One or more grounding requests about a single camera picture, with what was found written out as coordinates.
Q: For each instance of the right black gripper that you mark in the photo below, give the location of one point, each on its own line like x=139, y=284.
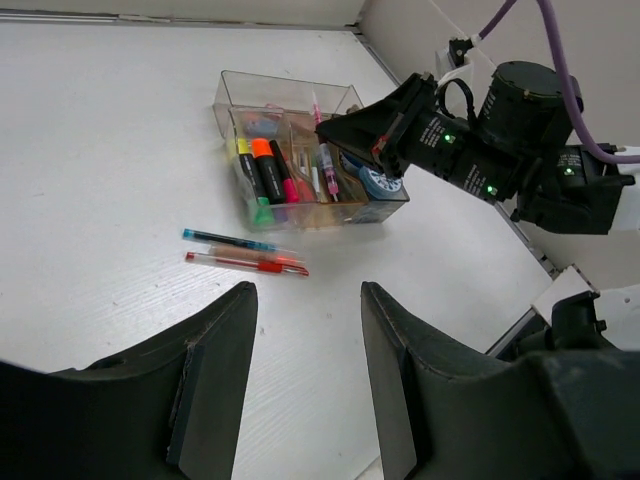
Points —
x=450, y=150

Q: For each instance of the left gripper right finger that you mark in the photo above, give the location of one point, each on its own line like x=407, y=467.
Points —
x=565, y=407

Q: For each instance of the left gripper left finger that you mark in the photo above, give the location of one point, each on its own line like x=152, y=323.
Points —
x=169, y=407

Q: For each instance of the blue glue jar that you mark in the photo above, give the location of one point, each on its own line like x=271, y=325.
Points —
x=350, y=164
x=379, y=187

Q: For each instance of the clear plastic organizer box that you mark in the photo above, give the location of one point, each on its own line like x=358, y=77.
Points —
x=240, y=94

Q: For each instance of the pink highlighter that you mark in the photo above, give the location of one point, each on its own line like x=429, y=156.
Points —
x=290, y=191

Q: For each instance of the orange highlighter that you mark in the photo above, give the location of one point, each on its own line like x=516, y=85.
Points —
x=269, y=170

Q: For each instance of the purple highlighter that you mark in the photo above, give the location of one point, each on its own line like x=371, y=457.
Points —
x=281, y=215

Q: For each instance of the yellow highlighter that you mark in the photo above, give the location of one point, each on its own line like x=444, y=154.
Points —
x=250, y=170

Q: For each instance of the green highlighter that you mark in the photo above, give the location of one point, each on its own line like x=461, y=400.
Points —
x=263, y=215

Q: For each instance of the red gel pen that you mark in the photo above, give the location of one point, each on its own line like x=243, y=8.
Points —
x=256, y=265

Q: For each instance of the dark blue pen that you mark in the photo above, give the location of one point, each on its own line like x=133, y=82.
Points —
x=206, y=237

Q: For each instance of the blue gel pen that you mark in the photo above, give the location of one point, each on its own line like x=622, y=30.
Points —
x=326, y=163

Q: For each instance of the pink gel pen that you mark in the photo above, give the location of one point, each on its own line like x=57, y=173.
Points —
x=301, y=160

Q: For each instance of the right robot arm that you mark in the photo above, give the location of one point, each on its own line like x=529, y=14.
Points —
x=513, y=147

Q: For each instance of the aluminium side rail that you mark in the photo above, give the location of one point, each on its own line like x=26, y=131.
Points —
x=450, y=150

